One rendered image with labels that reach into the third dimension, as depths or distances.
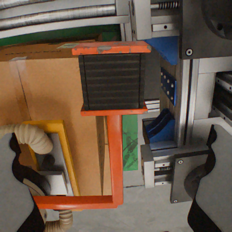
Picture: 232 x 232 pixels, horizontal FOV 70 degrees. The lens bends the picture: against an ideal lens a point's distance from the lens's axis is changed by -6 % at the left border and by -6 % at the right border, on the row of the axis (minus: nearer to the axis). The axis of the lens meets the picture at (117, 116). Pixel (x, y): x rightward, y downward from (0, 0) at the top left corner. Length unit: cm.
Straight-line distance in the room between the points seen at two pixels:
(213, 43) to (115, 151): 30
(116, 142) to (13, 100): 39
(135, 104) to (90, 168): 47
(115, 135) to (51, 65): 30
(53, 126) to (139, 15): 30
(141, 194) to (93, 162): 181
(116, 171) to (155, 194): 214
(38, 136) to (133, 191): 203
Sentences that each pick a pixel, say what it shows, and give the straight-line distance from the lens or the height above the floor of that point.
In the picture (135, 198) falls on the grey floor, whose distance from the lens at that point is 245.
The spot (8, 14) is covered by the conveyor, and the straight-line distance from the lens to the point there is 104.
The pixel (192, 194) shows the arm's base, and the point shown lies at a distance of 59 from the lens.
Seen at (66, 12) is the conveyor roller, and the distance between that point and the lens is 88.
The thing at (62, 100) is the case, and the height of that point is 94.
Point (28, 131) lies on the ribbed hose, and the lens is 37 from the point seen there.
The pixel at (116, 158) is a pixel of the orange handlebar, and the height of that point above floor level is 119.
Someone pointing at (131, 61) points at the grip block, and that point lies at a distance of 20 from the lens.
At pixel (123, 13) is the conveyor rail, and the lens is 81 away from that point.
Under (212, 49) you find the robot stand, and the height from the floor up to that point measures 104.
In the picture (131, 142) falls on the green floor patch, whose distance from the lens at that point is 177.
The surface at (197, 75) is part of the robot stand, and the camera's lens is 53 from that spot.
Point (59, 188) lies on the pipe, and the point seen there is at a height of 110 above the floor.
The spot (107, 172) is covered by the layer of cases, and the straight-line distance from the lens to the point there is 126.
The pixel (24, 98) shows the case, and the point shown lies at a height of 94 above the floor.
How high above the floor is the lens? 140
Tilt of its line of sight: 61 degrees down
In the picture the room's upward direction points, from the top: 176 degrees clockwise
